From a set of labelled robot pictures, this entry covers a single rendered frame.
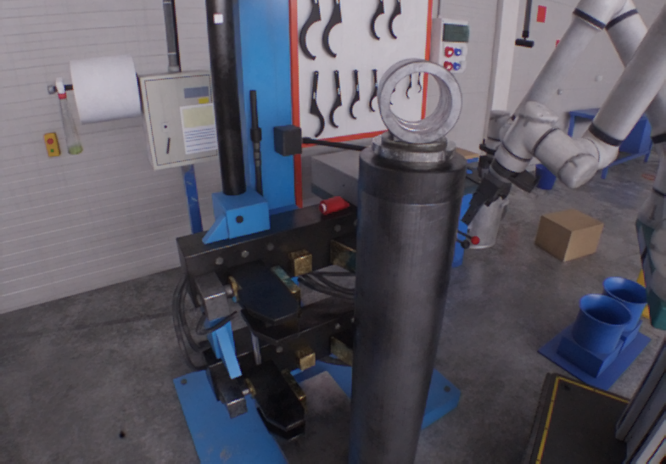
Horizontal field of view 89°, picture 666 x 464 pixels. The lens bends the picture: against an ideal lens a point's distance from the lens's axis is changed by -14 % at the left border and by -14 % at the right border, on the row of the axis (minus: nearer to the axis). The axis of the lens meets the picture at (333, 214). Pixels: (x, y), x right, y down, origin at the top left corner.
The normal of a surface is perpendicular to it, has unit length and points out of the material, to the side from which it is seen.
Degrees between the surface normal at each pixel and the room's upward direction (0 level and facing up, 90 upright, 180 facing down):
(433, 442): 0
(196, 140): 90
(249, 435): 0
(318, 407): 0
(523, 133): 90
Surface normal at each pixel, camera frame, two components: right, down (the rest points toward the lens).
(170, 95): 0.52, 0.36
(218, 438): 0.00, -0.91
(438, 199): 0.32, 0.40
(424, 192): 0.06, 0.41
